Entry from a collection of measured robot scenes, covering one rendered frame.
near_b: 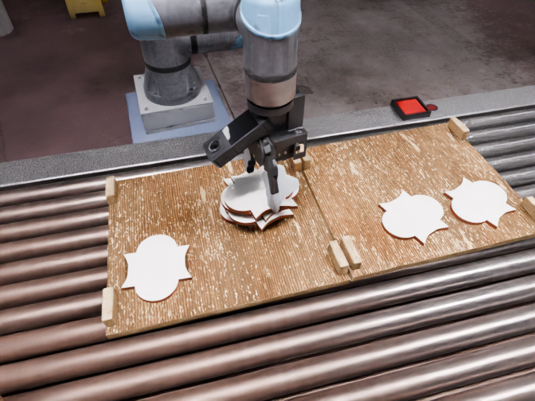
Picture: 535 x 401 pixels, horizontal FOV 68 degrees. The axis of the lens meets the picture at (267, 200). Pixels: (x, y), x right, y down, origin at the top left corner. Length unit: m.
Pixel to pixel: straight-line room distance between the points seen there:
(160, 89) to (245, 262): 0.54
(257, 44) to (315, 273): 0.39
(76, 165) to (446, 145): 0.86
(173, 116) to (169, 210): 0.35
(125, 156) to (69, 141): 1.72
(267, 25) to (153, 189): 0.46
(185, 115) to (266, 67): 0.57
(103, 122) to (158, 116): 1.69
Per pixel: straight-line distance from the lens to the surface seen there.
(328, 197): 0.82
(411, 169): 0.93
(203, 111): 1.10
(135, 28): 0.61
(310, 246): 0.74
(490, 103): 1.26
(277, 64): 0.55
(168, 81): 1.06
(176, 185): 0.86
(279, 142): 0.63
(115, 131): 2.66
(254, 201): 0.71
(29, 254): 0.88
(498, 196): 0.93
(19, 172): 1.06
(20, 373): 0.75
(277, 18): 0.52
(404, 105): 1.13
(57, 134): 2.79
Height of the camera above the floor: 1.54
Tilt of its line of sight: 48 degrees down
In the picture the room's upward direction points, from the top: straight up
